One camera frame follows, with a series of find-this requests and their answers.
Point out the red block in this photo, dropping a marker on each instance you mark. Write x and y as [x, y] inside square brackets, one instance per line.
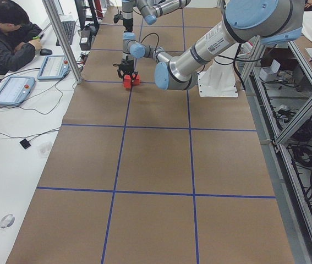
[127, 86]
[135, 83]
[128, 78]

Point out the black box with label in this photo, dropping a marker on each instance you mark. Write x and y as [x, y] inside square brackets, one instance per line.
[85, 40]

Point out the aluminium frame post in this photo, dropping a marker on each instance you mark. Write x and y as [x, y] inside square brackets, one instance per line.
[54, 18]

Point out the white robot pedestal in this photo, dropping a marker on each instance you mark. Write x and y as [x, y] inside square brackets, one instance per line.
[219, 80]

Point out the black computer mouse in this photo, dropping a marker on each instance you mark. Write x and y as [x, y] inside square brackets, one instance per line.
[45, 52]

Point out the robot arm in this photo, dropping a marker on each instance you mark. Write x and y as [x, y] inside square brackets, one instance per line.
[274, 21]
[132, 49]

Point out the teach pendant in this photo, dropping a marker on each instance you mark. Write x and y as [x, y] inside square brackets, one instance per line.
[15, 90]
[54, 67]

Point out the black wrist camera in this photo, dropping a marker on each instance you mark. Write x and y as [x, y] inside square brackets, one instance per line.
[117, 17]

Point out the aluminium frame rack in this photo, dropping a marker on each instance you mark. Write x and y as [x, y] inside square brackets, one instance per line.
[281, 78]

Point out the small black square device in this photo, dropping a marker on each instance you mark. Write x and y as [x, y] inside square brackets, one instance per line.
[25, 143]

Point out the near teach pendant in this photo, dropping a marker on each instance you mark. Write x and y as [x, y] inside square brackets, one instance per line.
[15, 90]

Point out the seated person dark jacket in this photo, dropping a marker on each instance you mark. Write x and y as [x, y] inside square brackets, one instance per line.
[18, 37]

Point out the far teach pendant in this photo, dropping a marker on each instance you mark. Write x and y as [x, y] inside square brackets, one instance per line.
[54, 67]

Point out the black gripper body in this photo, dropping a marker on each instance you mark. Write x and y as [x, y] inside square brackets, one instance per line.
[125, 66]
[128, 28]

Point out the black keyboard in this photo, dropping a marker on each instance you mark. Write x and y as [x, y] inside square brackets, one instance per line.
[69, 29]

